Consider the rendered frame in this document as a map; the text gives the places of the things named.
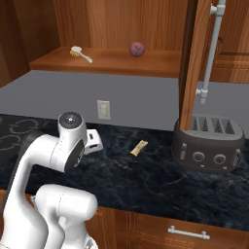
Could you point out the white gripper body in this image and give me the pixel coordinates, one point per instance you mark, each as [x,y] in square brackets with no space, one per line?
[96,146]

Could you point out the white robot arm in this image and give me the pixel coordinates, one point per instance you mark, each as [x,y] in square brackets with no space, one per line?
[32,181]

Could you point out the wooden base cabinet door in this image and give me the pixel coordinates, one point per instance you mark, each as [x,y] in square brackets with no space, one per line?
[102,227]

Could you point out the white dish brush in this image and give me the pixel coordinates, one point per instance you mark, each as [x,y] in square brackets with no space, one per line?
[78,52]

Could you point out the purple round sponge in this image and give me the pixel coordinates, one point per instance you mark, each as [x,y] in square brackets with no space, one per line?
[137,49]

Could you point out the open wooden cabinet door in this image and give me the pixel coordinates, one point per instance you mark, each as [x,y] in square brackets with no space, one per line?
[9,42]
[194,64]

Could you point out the closed wooden cabinet door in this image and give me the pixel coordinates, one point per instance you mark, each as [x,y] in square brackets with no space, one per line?
[233,39]

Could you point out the tan wrapped snack bar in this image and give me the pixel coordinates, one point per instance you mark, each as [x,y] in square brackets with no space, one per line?
[139,148]

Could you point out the black hob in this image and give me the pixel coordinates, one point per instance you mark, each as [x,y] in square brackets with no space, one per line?
[13,136]

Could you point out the wooden drawer front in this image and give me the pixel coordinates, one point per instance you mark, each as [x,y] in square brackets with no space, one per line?
[155,230]

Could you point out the dark grey four-slot toaster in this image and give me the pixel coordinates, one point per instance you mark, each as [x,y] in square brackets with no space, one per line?
[207,152]

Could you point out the beige wall outlet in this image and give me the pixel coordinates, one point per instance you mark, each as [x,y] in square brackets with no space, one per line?
[103,109]

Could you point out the wooden wall cabinet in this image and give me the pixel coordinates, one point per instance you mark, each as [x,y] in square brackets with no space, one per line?
[113,63]

